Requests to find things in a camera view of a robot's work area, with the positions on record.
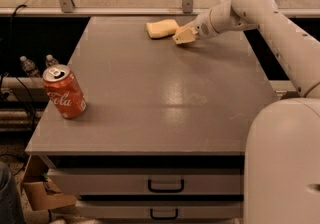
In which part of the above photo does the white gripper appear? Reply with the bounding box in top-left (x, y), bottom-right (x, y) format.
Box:
top-left (173, 10), bottom-right (219, 45)

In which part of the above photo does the orange fruit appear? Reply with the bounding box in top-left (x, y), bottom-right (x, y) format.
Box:
top-left (176, 26), bottom-right (185, 34)

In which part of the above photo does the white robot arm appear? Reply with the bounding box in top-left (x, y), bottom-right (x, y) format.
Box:
top-left (173, 0), bottom-right (320, 224)

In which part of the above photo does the yellow sponge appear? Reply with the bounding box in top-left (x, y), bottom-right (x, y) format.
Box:
top-left (146, 19), bottom-right (179, 39)

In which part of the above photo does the grey drawer cabinet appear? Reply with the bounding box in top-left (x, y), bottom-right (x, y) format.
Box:
top-left (27, 17), bottom-right (276, 224)

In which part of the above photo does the red cola can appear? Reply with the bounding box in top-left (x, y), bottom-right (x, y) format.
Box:
top-left (43, 64), bottom-right (87, 119)

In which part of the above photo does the right plastic water bottle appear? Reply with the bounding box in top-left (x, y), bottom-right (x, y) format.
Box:
top-left (46, 55), bottom-right (58, 67)

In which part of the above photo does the plastic water bottle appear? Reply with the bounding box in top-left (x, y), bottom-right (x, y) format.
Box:
top-left (46, 55), bottom-right (58, 67)
top-left (20, 56), bottom-right (41, 78)

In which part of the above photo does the left plastic water bottle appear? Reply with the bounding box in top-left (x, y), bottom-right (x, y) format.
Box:
top-left (20, 56), bottom-right (41, 78)

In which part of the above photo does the upper grey drawer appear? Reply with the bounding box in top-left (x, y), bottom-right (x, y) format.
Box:
top-left (48, 168), bottom-right (243, 195)

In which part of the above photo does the grey drawer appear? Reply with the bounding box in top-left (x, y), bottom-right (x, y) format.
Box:
top-left (76, 201), bottom-right (242, 221)
top-left (48, 168), bottom-right (243, 195)

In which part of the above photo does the lower grey drawer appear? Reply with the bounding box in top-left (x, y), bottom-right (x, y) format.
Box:
top-left (76, 201), bottom-right (242, 221)

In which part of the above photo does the cardboard box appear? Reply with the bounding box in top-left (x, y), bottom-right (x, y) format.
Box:
top-left (22, 156), bottom-right (76, 211)

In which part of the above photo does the person leg in jeans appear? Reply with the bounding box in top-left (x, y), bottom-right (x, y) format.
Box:
top-left (0, 162), bottom-right (25, 224)

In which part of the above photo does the black cable left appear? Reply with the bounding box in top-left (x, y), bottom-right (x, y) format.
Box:
top-left (0, 3), bottom-right (38, 129)

